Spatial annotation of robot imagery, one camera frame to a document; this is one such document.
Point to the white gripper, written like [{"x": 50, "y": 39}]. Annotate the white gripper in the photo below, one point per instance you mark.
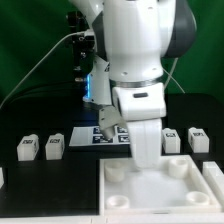
[{"x": 145, "y": 136}]

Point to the white square table top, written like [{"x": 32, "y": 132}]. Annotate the white square table top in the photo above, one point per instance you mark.
[{"x": 174, "y": 186}]

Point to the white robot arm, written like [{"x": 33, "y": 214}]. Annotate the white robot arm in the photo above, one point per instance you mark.
[{"x": 131, "y": 37}]

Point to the white marker sheet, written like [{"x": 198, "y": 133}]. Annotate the white marker sheet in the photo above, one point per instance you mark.
[{"x": 91, "y": 135}]

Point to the white block left edge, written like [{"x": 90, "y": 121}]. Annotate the white block left edge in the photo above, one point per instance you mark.
[{"x": 1, "y": 177}]

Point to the black camera on stand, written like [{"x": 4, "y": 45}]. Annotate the black camera on stand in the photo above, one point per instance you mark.
[{"x": 82, "y": 49}]

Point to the white front edge rail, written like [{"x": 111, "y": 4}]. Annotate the white front edge rail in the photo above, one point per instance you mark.
[{"x": 150, "y": 219}]

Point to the white obstacle wall right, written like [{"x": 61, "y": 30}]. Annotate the white obstacle wall right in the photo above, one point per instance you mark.
[{"x": 215, "y": 179}]

